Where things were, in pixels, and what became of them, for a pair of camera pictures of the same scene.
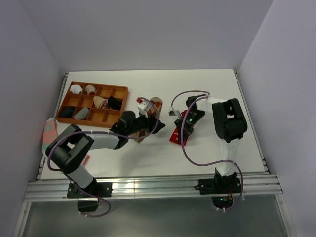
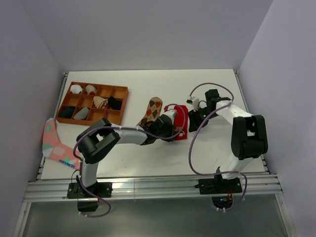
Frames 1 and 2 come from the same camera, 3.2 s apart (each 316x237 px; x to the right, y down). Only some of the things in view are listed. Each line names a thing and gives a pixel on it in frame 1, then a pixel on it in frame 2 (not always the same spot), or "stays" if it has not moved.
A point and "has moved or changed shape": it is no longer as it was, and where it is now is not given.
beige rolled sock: (100, 102) stays
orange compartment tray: (93, 104) stays
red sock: (175, 138) has moved or changed shape
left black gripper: (151, 122) to (171, 129)
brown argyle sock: (156, 108) stays
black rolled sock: (115, 103) stays
